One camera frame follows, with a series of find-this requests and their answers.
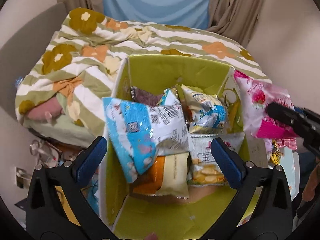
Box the pink striped barcode snack bag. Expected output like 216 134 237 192
275 138 297 151

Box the pink strawberry snack bag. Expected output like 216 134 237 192
234 70 297 139

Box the gold Pillows chocolate snack bag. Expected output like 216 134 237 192
268 140 283 166

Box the person's right hand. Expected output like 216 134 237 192
302 164 319 202

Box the daisy print tablecloth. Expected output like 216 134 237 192
279 147 300 200

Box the white yellow chips bag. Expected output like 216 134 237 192
188 132 245 186

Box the green cardboard storage box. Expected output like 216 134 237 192
99 55 267 239

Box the white blue small snack bag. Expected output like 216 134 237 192
181 85 227 134

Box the pink pillow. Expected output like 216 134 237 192
27 97 64 123

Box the orange cream snack bag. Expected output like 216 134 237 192
131 152 189 198

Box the floral striped green duvet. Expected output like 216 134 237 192
15 8 269 147

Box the beige curtain right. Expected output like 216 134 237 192
207 0 264 47

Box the light blue window cloth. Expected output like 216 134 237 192
103 0 209 29

